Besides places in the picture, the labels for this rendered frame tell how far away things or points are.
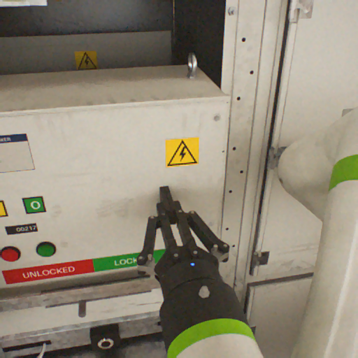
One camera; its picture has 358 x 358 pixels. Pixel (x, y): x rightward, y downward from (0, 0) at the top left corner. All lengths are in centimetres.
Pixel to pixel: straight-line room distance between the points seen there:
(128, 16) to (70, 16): 21
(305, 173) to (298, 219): 30
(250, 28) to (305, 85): 16
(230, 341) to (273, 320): 85
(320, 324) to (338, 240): 10
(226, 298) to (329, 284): 13
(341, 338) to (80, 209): 42
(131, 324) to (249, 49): 61
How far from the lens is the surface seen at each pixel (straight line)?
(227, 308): 38
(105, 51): 128
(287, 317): 121
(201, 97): 55
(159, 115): 55
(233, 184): 81
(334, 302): 45
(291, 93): 75
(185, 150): 58
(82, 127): 55
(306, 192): 68
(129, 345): 87
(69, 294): 70
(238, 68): 71
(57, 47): 129
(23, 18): 146
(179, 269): 43
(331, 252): 47
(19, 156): 58
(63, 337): 84
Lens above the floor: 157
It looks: 32 degrees down
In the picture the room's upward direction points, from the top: straight up
